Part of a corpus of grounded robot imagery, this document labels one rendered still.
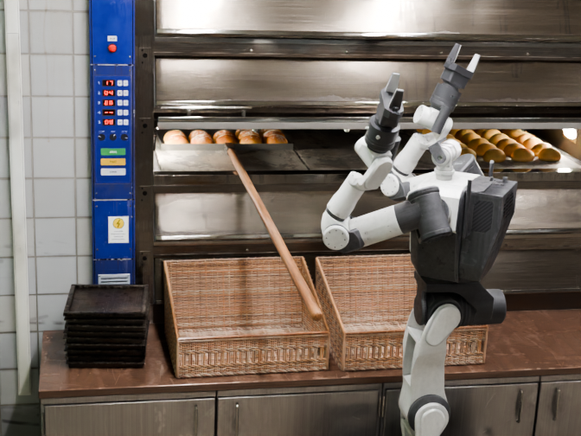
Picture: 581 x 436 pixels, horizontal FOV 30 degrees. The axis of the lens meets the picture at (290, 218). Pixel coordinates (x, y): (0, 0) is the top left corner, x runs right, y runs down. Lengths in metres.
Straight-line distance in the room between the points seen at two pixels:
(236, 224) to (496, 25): 1.25
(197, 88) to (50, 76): 0.53
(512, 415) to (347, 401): 0.64
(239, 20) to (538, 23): 1.16
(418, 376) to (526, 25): 1.50
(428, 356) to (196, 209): 1.17
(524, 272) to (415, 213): 1.49
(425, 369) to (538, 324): 1.08
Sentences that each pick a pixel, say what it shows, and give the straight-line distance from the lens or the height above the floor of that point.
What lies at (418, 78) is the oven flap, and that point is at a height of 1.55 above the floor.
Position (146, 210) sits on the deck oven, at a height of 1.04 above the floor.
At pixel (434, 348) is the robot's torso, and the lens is 3.49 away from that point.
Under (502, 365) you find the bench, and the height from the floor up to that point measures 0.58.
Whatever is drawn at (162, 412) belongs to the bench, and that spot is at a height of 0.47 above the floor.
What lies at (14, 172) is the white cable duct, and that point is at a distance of 4.08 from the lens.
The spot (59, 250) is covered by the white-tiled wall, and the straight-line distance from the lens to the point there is 4.19.
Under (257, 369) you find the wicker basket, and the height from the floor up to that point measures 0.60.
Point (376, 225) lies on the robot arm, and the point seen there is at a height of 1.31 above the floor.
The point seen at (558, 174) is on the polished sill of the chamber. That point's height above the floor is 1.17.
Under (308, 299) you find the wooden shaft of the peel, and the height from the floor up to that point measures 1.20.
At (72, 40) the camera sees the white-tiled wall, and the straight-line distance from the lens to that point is 4.00.
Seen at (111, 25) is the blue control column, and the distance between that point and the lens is 3.96.
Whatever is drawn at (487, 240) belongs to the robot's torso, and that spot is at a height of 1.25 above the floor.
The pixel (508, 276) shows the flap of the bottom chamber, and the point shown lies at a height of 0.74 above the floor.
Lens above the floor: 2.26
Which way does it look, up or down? 17 degrees down
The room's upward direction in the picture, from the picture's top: 2 degrees clockwise
